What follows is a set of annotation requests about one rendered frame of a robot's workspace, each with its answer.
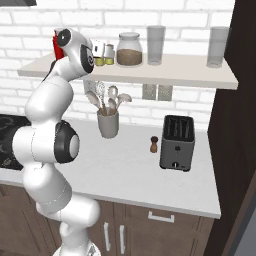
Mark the red bottle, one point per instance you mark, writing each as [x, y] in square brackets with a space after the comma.
[57, 50]

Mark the grey wall socket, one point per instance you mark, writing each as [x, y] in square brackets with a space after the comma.
[149, 92]
[89, 87]
[165, 93]

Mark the brown cupboard door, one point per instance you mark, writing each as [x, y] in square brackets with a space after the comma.
[106, 213]
[122, 216]

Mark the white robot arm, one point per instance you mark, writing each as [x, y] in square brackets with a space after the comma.
[46, 140]

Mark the tall dark brown cabinet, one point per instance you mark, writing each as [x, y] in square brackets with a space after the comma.
[233, 133]

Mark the dark extractor hood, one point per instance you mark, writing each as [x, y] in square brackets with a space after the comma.
[16, 2]

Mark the brown wooden shaker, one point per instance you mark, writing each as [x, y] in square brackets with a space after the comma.
[153, 145]

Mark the beige wall shelf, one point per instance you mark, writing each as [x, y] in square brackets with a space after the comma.
[173, 71]

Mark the dark grey toaster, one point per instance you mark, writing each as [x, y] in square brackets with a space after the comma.
[177, 146]

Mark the pale wooden spoon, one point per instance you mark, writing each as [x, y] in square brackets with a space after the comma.
[92, 97]
[113, 90]
[124, 97]

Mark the tall clear drinking glass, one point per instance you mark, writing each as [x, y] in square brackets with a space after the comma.
[217, 46]
[156, 45]

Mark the brown drawer front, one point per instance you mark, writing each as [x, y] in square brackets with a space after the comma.
[166, 238]

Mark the brown cupboard panel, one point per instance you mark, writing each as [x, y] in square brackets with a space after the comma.
[20, 223]

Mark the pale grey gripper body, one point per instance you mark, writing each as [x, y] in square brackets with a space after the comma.
[110, 50]

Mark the black hob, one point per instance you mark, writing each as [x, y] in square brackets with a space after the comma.
[10, 133]

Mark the glass jar with brown contents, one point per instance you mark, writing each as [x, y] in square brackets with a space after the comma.
[129, 53]

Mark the grey utensil pot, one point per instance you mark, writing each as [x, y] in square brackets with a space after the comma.
[108, 125]

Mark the olive small jar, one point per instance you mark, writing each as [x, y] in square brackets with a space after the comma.
[99, 61]
[110, 61]

